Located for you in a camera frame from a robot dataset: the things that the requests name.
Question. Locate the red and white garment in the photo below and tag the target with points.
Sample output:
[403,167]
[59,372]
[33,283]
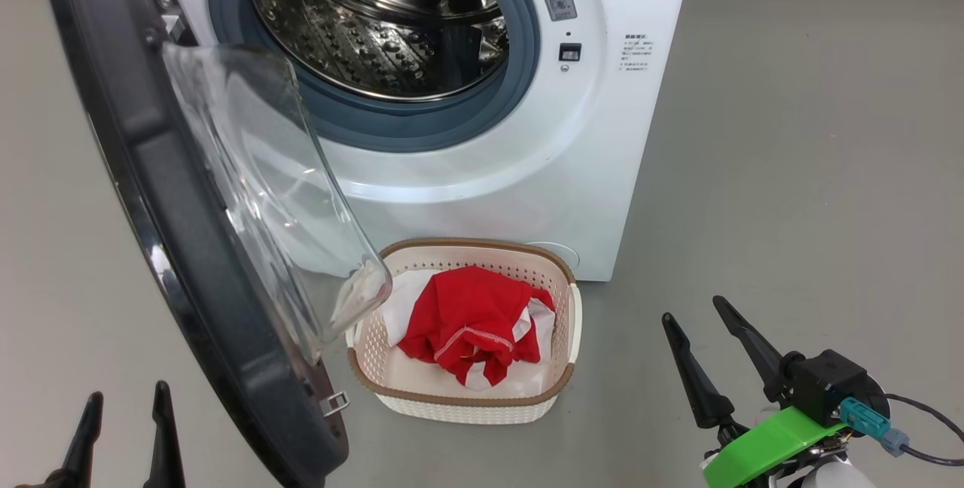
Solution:
[403,303]

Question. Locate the cream perforated laundry basket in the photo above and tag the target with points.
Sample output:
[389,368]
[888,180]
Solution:
[467,405]

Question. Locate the steel perforated drum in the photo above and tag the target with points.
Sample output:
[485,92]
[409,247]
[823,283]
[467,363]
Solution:
[361,44]

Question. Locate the white washing machine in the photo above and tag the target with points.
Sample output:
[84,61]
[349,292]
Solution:
[640,172]

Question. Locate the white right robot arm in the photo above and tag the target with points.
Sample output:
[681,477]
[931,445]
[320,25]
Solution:
[836,477]

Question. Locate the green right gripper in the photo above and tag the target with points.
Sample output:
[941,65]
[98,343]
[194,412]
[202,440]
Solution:
[768,446]

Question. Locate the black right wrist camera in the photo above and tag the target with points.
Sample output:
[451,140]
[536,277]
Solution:
[828,382]

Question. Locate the grey rubber door gasket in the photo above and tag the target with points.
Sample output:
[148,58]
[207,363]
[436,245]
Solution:
[422,126]

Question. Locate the dark grey washing machine door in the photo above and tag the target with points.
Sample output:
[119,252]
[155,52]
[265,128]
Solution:
[151,172]

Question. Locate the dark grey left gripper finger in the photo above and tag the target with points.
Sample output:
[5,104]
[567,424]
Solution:
[81,450]
[164,450]

